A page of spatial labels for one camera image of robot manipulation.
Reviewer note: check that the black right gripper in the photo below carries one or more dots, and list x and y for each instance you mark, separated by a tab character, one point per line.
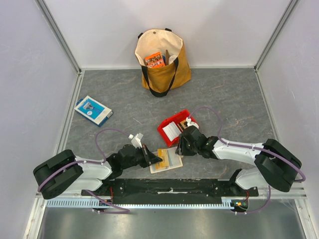
182	145

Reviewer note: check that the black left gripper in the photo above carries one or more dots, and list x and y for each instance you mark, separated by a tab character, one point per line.
149	157

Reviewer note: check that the beige leather card holder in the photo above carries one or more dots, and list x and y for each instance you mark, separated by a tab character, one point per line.
175	158

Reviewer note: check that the gold credit card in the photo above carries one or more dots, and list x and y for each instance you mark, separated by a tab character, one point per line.
163	154

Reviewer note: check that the red plastic bin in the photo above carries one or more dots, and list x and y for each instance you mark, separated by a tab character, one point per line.
176	118

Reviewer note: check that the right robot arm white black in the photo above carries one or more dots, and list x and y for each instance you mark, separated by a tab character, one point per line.
272	164

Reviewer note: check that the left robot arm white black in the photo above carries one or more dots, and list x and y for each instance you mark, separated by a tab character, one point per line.
67	172

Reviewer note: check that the white card stack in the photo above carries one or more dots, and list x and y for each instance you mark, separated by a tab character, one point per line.
172	131

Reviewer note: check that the gold card in bin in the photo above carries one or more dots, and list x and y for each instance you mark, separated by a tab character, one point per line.
182	125

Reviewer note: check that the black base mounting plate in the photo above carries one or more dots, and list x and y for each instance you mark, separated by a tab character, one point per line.
171	191

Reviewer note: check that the mustard canvas tote bag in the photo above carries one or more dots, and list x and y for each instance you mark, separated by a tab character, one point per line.
159	81

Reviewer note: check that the blue razor package box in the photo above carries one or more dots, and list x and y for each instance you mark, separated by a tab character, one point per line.
94	111

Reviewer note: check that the white item in bag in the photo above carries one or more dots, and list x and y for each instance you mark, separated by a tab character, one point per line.
171	59

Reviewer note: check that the orange snack box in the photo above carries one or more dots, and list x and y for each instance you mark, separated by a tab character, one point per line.
155	60

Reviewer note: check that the brown item in bag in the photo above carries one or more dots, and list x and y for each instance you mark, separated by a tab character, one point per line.
166	57

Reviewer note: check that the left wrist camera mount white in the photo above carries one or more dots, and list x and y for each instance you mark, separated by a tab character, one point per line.
136	140

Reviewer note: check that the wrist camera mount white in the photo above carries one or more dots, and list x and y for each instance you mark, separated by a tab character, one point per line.
136	140
189	122

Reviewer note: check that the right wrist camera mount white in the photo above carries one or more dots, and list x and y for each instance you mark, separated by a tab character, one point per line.
189	122

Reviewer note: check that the white cable duct rail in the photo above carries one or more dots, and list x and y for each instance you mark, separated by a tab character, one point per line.
96	204

